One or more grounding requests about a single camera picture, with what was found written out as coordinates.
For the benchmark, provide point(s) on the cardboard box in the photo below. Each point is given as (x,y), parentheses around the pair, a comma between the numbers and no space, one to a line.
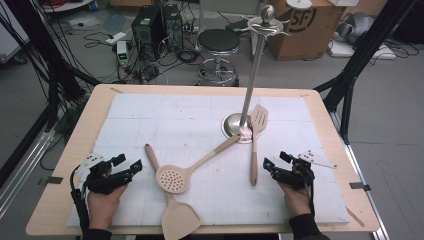
(310,33)

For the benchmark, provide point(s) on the large black computer tower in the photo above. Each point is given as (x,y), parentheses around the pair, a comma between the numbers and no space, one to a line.
(146,33)

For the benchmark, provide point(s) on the slim black computer tower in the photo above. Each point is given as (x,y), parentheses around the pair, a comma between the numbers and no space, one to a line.
(173,26)

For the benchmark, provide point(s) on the person's left hand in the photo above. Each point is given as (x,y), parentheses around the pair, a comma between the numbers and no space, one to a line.
(101,210)

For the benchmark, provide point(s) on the small white power strip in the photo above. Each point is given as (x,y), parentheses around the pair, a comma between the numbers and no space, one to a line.
(116,37)

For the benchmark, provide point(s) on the beige solid spatula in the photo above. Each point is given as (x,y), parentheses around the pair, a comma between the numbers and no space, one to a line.
(180,220)

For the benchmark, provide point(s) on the black round stool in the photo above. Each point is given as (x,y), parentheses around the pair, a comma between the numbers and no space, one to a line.
(218,40)

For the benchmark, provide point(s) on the brown tape strip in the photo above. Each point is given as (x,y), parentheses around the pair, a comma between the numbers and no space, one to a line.
(354,217)

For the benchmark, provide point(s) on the grey bag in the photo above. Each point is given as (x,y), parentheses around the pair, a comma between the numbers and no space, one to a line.
(358,26)

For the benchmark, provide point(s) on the beige perforated skimmer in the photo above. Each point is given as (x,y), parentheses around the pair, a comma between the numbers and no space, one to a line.
(171,180)

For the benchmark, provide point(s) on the white round disc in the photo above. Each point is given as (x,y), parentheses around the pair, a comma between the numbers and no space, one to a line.
(299,3)

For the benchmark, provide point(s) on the aluminium rail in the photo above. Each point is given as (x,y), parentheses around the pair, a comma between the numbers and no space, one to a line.
(23,170)
(363,186)

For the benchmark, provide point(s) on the black metal frame stand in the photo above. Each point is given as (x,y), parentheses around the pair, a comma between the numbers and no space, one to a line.
(33,33)
(363,50)

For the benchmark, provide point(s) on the person's right hand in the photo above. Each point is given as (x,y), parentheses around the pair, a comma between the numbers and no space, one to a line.
(296,201)

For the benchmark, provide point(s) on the white grid mat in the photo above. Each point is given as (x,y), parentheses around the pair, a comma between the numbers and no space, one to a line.
(186,116)

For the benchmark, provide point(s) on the steel utensil rack stand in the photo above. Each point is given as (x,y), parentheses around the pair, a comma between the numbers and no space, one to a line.
(253,66)

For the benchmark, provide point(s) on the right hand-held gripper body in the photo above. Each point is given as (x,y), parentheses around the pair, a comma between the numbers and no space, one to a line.
(296,176)

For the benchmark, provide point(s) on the beige slotted spatula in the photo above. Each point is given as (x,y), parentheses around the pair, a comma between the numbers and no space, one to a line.
(259,116)

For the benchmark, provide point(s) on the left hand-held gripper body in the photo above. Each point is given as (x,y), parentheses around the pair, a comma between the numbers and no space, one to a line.
(106,180)

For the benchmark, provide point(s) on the white bench power supply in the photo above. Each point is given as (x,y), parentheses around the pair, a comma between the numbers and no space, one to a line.
(122,53)

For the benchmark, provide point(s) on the black tape piece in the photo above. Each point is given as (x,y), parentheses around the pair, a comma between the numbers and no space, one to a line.
(53,180)
(359,186)

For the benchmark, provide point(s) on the long white power strip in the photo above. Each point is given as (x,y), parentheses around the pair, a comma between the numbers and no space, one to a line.
(343,50)

